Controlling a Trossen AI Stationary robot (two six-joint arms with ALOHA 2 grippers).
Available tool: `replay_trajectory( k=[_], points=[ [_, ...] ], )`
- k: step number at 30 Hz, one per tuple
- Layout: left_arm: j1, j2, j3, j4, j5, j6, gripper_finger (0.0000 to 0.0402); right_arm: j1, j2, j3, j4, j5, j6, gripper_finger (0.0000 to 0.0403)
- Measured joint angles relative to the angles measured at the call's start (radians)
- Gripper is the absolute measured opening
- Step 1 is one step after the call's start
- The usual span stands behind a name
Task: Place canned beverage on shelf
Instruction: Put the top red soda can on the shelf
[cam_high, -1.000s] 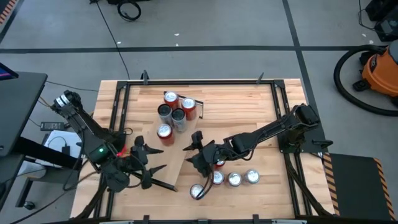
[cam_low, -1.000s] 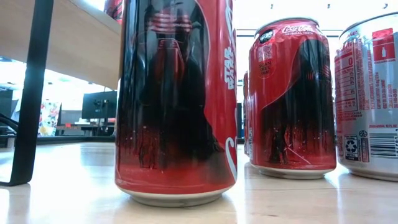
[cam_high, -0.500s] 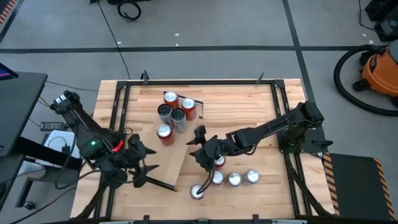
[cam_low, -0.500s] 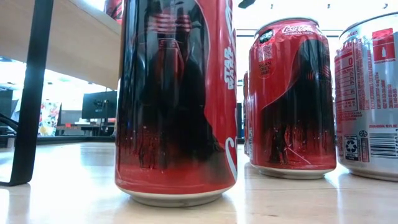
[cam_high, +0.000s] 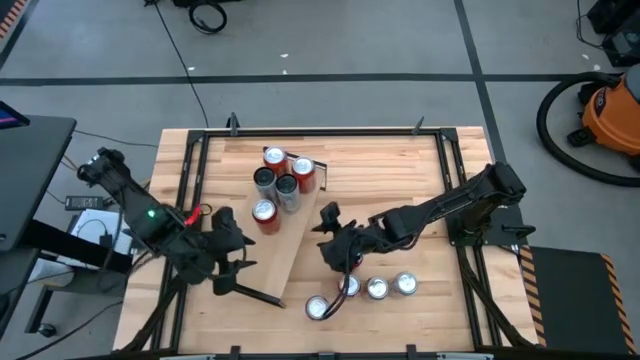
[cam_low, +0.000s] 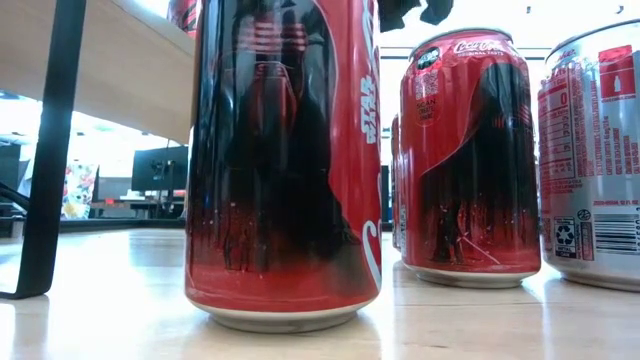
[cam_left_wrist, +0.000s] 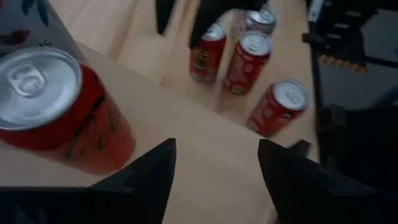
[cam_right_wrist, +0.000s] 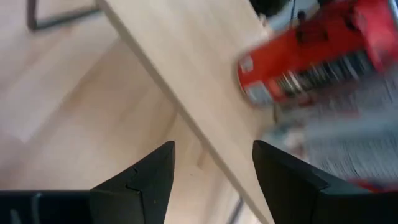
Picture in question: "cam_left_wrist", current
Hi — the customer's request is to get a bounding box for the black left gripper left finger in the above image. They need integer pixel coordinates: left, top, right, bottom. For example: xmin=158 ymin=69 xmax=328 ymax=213
xmin=0 ymin=138 xmax=177 ymax=224

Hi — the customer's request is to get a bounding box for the red black Coca-Cola can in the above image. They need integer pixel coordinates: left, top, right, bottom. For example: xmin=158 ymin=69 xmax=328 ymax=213
xmin=223 ymin=30 xmax=273 ymax=96
xmin=247 ymin=78 xmax=310 ymax=138
xmin=0 ymin=46 xmax=136 ymax=175

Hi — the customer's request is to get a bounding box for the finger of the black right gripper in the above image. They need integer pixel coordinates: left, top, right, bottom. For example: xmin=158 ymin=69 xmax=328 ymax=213
xmin=154 ymin=0 xmax=178 ymax=36
xmin=188 ymin=0 xmax=269 ymax=50

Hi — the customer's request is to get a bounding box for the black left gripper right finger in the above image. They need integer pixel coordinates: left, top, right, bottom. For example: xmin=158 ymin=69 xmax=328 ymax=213
xmin=257 ymin=139 xmax=398 ymax=224

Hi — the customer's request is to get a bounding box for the white Celsius can black lid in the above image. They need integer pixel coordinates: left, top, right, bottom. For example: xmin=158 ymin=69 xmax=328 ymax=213
xmin=0 ymin=0 xmax=86 ymax=63

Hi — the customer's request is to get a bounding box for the black mat orange striped edge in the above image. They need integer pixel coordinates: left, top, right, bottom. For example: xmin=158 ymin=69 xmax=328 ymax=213
xmin=317 ymin=53 xmax=398 ymax=110

